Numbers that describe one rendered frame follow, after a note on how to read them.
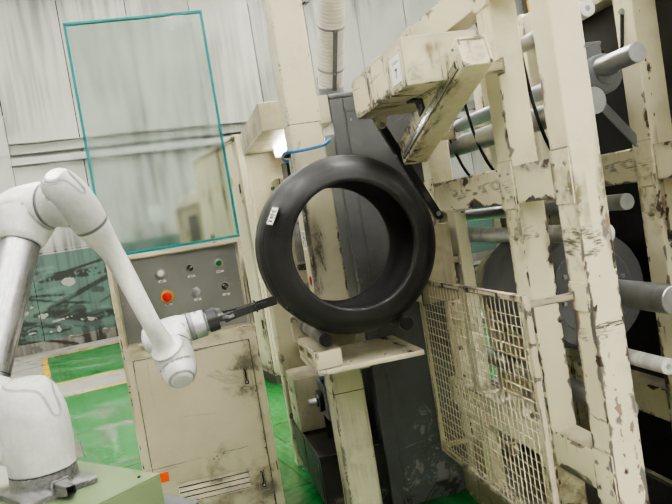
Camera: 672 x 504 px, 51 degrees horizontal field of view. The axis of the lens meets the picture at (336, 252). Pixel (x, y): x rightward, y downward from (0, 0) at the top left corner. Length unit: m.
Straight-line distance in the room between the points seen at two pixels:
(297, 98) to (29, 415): 1.50
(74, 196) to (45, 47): 9.70
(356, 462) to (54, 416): 1.35
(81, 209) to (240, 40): 10.32
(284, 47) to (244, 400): 1.43
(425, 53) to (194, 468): 1.89
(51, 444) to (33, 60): 10.05
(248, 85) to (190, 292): 9.25
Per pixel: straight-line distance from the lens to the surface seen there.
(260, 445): 3.06
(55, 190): 2.00
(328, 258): 2.65
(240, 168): 5.69
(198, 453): 3.05
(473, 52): 2.11
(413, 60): 2.15
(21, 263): 2.06
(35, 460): 1.80
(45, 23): 11.76
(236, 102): 11.93
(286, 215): 2.22
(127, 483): 1.80
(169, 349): 2.14
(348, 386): 2.72
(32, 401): 1.79
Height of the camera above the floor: 1.30
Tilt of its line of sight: 3 degrees down
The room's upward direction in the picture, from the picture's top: 9 degrees counter-clockwise
